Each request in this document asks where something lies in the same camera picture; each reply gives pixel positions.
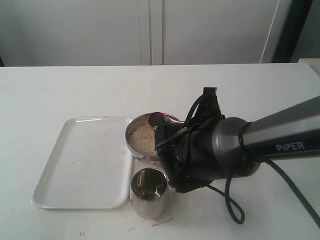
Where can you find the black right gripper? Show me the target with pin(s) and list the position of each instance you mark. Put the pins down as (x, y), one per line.
(187, 157)

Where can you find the brown wooden spoon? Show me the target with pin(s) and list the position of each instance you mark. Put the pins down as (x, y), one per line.
(160, 117)

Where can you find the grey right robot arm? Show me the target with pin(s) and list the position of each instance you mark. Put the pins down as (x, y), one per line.
(290, 133)

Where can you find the steel bowl of rice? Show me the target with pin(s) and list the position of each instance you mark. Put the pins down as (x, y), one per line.
(140, 138)

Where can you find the steel cup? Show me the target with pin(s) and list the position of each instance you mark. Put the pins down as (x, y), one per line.
(149, 193)

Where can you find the white rectangular tray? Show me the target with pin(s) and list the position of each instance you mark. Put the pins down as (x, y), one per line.
(89, 167)

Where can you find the white cabinet doors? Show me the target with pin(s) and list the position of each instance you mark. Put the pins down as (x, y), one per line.
(134, 32)

